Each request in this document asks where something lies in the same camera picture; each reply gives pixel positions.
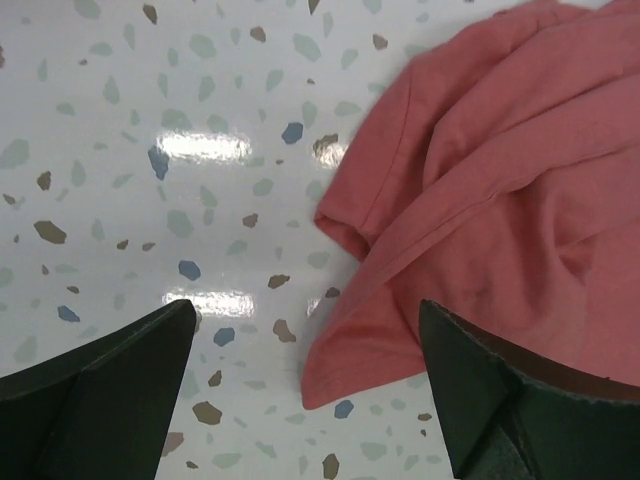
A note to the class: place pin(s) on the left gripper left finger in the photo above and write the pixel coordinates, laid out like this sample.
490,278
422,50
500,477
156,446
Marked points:
102,410

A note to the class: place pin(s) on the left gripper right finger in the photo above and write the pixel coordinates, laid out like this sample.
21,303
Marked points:
508,413

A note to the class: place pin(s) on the dusty red t shirt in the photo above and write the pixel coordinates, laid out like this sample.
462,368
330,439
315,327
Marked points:
499,177

